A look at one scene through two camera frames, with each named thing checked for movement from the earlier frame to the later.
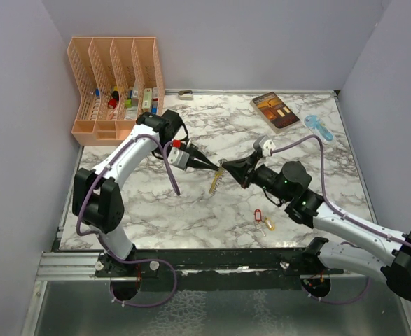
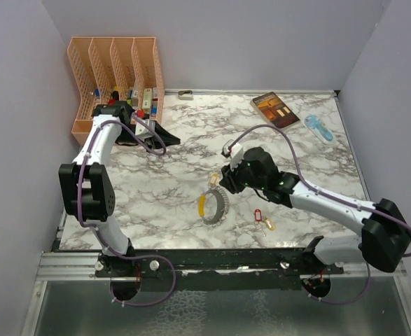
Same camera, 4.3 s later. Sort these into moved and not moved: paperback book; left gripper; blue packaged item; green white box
Moved: left gripper
Not moved: paperback book; green white box; blue packaged item
